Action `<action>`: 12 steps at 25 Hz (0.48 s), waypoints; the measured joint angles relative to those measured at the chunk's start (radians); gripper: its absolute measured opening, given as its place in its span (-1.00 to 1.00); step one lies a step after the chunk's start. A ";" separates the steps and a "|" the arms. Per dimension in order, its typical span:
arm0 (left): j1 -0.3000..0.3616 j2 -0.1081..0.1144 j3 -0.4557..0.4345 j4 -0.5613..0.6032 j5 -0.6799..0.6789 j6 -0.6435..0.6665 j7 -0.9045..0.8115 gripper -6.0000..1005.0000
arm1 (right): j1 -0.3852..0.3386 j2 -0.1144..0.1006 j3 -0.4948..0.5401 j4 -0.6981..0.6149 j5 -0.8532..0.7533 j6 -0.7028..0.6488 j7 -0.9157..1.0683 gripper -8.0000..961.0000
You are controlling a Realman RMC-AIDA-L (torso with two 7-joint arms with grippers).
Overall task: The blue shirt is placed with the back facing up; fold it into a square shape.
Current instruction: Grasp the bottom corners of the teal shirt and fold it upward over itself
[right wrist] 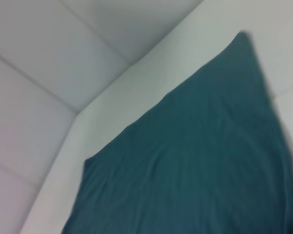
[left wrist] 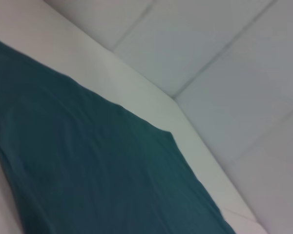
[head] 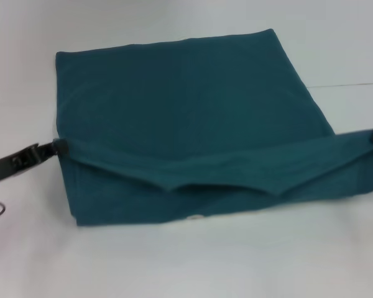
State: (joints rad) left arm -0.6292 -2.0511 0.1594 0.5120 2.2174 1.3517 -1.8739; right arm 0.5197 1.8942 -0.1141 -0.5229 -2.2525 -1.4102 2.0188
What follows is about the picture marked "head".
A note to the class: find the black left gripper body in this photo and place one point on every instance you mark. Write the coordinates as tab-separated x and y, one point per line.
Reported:
0	169

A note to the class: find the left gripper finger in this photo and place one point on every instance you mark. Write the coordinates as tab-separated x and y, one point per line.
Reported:
60	147

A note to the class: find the teal blue shirt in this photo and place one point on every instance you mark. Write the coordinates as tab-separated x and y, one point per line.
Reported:
186	108

